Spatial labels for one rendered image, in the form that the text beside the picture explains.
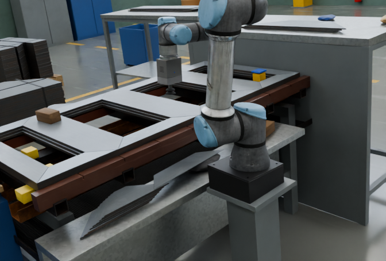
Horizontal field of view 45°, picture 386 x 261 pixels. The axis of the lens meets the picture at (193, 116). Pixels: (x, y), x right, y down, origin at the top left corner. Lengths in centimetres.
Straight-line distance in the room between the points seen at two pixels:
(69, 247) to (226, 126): 65
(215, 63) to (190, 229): 86
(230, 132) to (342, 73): 108
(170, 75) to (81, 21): 873
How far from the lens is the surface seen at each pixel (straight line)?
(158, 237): 197
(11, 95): 466
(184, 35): 178
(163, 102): 230
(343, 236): 273
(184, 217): 204
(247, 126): 163
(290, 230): 276
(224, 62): 149
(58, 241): 165
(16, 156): 197
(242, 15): 146
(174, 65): 193
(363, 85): 250
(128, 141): 188
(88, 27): 1068
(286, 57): 271
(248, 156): 168
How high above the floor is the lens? 153
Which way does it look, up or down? 19 degrees down
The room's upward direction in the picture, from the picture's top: 6 degrees counter-clockwise
